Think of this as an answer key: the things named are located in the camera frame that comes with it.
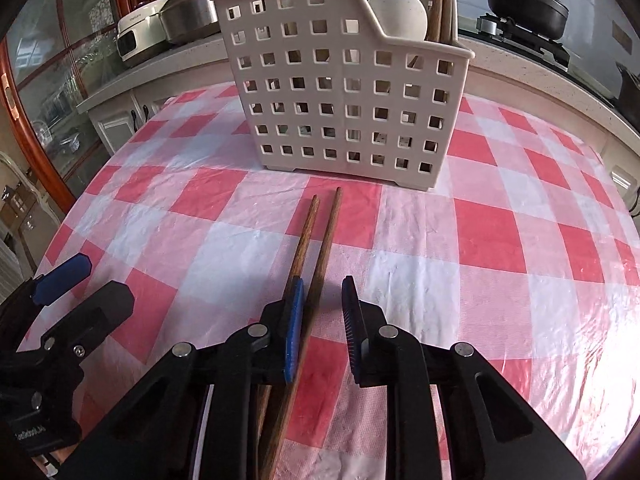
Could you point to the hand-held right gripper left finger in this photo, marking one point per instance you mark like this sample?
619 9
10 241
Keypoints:
294 330

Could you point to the steel pot with lid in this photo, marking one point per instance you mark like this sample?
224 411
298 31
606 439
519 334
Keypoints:
192 12

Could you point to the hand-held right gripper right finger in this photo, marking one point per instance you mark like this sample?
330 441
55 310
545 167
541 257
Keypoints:
350 330

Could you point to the red white checkered tablecloth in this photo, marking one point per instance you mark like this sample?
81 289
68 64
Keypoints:
475 270

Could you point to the white rice cooker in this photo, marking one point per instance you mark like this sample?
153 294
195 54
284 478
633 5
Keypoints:
140 30

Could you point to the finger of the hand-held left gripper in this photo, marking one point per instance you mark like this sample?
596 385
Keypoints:
62 275
100 310

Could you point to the black lidded pot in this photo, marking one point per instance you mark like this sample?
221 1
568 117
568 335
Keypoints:
525 2

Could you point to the wall outlet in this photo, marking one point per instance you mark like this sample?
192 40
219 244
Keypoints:
621 38

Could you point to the white ceramic spoon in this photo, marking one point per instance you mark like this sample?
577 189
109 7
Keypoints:
400 10

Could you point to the gas stove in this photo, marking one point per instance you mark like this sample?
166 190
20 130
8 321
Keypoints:
520 42

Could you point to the wooden glass door cabinet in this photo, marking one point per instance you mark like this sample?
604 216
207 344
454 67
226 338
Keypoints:
50 85

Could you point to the black cooking pot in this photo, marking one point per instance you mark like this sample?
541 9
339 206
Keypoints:
630 92

